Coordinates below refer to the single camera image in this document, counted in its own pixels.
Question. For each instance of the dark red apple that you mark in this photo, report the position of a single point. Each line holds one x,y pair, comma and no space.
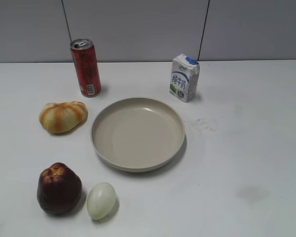
59,189

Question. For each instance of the red soda can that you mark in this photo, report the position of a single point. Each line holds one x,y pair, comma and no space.
86,67

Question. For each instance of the white blue milk carton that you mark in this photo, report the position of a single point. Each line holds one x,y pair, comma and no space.
184,77

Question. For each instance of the white egg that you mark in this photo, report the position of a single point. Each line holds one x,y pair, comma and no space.
100,200

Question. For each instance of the orange striped bread roll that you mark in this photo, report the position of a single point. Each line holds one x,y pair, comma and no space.
58,118

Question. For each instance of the beige round plate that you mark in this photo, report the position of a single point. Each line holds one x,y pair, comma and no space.
138,135

